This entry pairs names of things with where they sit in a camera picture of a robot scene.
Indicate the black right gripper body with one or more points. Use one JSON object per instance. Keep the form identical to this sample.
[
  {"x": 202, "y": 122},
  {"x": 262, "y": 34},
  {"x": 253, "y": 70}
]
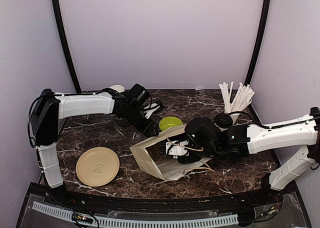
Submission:
[{"x": 205, "y": 152}]

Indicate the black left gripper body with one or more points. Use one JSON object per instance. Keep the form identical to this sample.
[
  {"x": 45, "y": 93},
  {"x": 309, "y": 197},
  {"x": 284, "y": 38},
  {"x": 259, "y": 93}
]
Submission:
[{"x": 146, "y": 129}]

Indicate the cream paper bag with handles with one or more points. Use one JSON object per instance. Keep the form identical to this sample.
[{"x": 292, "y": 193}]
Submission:
[{"x": 151, "y": 160}]

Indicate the black plastic cup lid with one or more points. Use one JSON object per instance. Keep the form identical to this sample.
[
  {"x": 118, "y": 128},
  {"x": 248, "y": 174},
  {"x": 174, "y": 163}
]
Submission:
[{"x": 223, "y": 120}]

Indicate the white paper coffee cup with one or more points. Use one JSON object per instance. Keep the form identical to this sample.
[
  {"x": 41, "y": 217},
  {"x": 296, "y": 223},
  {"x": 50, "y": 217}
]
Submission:
[{"x": 222, "y": 129}]

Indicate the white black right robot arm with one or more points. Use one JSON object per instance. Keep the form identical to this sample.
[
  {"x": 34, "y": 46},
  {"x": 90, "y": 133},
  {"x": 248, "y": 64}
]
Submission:
[{"x": 243, "y": 140}]

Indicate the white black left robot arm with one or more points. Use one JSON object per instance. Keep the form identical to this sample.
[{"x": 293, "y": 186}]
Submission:
[{"x": 50, "y": 109}]

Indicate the lime green bowl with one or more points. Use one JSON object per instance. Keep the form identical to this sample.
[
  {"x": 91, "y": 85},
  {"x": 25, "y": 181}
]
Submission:
[{"x": 168, "y": 122}]

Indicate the stack of white paper cups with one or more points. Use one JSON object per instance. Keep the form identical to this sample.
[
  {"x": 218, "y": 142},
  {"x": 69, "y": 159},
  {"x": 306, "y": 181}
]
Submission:
[{"x": 118, "y": 88}]

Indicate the white cup holding straws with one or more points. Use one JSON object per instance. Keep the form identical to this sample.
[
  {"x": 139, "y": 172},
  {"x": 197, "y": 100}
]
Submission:
[{"x": 234, "y": 116}]

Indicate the beige round plate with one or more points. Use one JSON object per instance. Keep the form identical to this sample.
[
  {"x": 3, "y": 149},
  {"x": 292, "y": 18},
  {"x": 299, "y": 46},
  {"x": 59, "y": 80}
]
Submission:
[{"x": 97, "y": 166}]

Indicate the bundle of wrapped white straws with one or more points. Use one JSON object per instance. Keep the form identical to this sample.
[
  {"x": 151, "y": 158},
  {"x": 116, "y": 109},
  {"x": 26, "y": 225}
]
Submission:
[{"x": 242, "y": 99}]

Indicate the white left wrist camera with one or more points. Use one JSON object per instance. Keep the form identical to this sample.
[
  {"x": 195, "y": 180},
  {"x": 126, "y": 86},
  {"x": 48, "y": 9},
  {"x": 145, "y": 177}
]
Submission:
[{"x": 152, "y": 109}]

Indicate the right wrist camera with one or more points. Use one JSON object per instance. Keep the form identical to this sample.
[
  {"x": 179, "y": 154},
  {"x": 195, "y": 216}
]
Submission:
[{"x": 177, "y": 150}]

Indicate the white slotted cable duct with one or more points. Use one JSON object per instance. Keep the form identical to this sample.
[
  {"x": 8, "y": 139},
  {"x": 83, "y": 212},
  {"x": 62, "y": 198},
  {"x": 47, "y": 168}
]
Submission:
[{"x": 121, "y": 219}]

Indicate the black front table rail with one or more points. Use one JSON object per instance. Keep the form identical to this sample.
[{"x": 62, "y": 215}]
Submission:
[{"x": 92, "y": 200}]

